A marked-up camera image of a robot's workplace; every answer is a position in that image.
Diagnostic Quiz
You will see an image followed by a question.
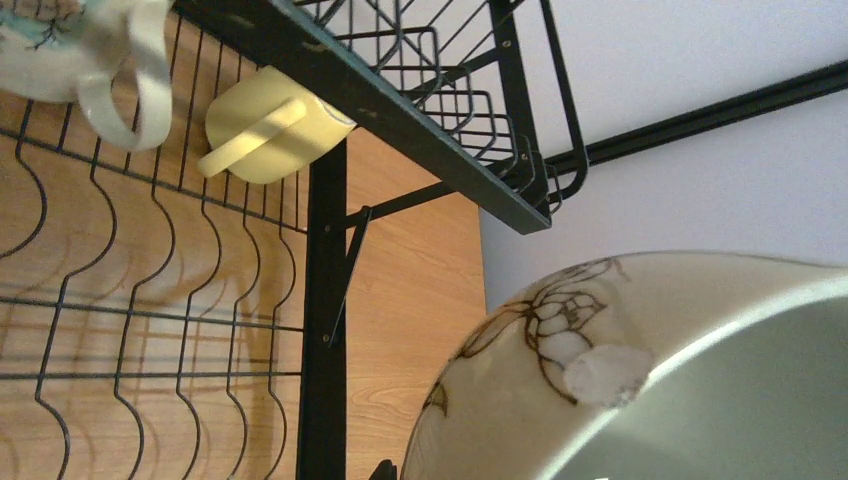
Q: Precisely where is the yellow mug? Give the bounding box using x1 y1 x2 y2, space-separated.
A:
197 66 356 185

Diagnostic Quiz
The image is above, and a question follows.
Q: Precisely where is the white bowl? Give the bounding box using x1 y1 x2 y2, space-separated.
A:
400 251 847 479

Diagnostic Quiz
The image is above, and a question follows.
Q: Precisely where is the black wire dish rack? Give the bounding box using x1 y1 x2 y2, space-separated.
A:
1 1 577 479

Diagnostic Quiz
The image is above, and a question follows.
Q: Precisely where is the white floral mug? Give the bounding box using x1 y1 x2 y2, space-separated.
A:
1 1 173 151

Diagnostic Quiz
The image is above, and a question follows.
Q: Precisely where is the black enclosure frame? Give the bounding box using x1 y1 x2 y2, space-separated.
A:
586 60 847 165

